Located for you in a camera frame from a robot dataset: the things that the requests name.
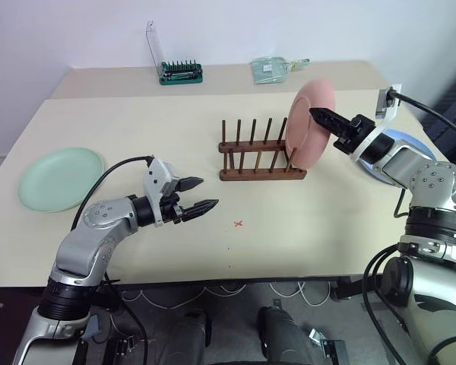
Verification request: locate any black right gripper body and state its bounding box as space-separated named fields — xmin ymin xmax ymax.
xmin=333 ymin=113 xmax=377 ymax=155

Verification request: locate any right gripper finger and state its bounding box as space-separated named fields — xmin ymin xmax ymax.
xmin=309 ymin=107 xmax=353 ymax=138

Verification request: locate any dark grey rounded shape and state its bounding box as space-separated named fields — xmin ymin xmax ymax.
xmin=166 ymin=306 xmax=214 ymax=365
xmin=257 ymin=295 xmax=317 ymax=365

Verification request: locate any caster wheel with black plate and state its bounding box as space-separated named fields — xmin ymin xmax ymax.
xmin=306 ymin=327 xmax=350 ymax=365

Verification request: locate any blue plate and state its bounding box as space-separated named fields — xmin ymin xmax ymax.
xmin=355 ymin=128 xmax=436 ymax=188

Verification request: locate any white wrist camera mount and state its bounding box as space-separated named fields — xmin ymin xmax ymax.
xmin=349 ymin=84 xmax=403 ymax=165
xmin=141 ymin=157 xmax=180 ymax=229

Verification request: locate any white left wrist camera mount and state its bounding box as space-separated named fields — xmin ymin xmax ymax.
xmin=141 ymin=157 xmax=180 ymax=229

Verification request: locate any green screwdriver bit set case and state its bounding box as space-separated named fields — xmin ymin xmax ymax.
xmin=144 ymin=19 xmax=205 ymax=86

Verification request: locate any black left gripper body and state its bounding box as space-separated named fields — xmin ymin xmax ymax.
xmin=160 ymin=192 xmax=188 ymax=227

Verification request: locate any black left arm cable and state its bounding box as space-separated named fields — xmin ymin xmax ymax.
xmin=70 ymin=154 xmax=155 ymax=365

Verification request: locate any black table frame bracket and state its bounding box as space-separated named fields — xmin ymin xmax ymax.
xmin=332 ymin=276 xmax=368 ymax=302

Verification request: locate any wooden dish rack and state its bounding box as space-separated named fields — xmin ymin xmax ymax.
xmin=217 ymin=117 xmax=309 ymax=183

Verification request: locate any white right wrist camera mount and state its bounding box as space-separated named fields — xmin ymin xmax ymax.
xmin=349 ymin=84 xmax=403 ymax=165

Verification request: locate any green packet in plastic bag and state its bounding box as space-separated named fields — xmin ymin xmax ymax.
xmin=250 ymin=56 xmax=292 ymax=85

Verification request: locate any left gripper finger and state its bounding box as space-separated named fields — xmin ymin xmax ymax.
xmin=182 ymin=198 xmax=220 ymax=223
xmin=174 ymin=176 xmax=205 ymax=194

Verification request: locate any pink plate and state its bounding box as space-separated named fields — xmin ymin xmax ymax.
xmin=284 ymin=78 xmax=337 ymax=170

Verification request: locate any green plate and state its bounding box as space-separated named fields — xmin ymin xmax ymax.
xmin=17 ymin=147 xmax=107 ymax=214

